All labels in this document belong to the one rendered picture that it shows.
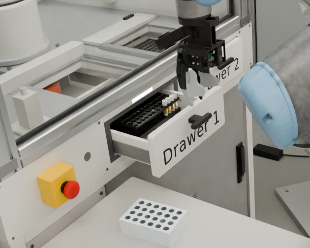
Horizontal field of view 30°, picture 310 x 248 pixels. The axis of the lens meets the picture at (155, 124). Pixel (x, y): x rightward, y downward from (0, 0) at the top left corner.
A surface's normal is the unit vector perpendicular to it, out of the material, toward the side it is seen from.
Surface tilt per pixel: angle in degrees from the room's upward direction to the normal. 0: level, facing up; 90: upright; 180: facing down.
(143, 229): 90
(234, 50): 90
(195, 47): 0
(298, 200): 5
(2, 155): 90
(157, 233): 90
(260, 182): 0
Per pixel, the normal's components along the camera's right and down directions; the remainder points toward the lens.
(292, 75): -0.37, -0.20
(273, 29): -0.71, 0.40
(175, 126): 0.79, 0.22
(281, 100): -0.23, 0.06
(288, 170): -0.11, -0.87
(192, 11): -0.15, 0.48
